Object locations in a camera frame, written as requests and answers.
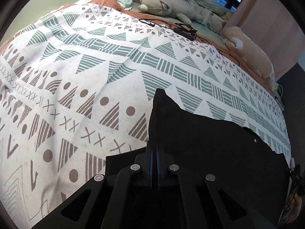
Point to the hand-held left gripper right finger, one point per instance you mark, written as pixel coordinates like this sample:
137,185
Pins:
166,169

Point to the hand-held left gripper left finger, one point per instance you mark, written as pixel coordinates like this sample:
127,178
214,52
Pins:
143,169

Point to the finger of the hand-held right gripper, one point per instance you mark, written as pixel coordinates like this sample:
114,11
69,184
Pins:
289,170

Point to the black jacket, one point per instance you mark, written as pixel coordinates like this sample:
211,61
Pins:
202,143

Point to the person's right hand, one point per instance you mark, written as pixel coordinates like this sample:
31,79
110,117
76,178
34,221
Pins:
292,205

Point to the white bedside cabinet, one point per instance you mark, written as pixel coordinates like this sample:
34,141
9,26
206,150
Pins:
280,101

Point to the geometric patterned blanket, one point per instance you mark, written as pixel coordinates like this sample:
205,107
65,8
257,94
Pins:
95,76

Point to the peach plush toy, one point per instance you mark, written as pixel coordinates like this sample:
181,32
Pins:
250,50

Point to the pink curtain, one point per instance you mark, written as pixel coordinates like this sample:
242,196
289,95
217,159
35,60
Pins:
262,16

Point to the grey plush toy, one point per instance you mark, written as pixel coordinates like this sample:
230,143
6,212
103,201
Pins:
164,8

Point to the crumpled bedding pile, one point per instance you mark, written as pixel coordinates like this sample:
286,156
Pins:
207,2

